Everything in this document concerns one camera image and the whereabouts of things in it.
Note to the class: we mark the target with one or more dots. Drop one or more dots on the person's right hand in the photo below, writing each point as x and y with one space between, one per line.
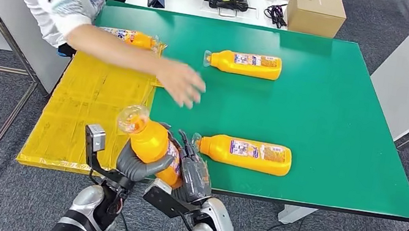
181 82

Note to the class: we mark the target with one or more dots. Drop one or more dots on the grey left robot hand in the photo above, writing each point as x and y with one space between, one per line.
134 167

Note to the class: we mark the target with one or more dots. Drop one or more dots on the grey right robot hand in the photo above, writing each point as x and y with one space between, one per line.
194 178

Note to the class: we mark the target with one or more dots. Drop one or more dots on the orange detergent bottle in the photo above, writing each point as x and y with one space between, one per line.
247 155
245 64
138 39
149 142

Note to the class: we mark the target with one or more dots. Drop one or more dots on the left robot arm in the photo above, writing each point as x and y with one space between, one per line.
90 211

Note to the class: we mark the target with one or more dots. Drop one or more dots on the black handheld controller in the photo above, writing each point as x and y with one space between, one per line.
227 1

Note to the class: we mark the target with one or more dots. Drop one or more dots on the white table foot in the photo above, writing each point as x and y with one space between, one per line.
295 215

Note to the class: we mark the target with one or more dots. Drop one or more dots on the brown cardboard box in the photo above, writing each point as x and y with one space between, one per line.
316 12

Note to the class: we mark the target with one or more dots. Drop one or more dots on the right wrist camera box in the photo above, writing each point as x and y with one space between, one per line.
166 203

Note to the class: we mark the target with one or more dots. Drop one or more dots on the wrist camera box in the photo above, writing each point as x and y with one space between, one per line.
166 203
95 138

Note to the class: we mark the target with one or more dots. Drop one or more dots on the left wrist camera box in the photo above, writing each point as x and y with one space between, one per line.
95 138

